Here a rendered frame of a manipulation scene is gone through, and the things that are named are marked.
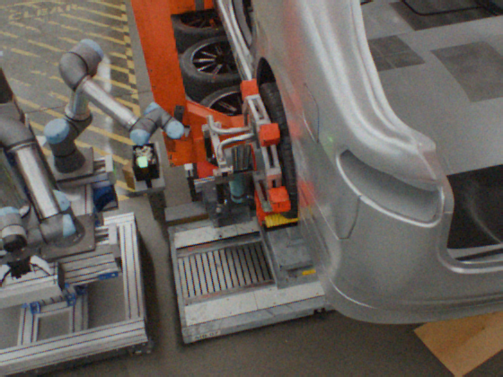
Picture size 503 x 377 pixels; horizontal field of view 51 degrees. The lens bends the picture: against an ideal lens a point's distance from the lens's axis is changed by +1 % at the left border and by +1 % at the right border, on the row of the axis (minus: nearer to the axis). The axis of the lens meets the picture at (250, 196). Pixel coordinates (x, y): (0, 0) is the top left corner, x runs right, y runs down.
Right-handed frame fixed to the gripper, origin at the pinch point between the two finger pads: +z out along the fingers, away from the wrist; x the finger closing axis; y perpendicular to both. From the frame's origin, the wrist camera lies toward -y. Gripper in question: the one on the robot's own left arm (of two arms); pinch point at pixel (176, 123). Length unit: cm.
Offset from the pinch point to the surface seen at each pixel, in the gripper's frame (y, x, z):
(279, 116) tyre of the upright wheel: -14, 42, -50
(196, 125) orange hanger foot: -0.6, 10.9, 19.9
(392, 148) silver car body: -10, 53, -144
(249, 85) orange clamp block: -25.1, 30.0, -19.2
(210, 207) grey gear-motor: 44, 28, 24
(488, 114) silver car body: -34, 136, -45
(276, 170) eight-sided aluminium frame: 9, 45, -51
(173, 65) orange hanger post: -27.5, -6.5, -3.8
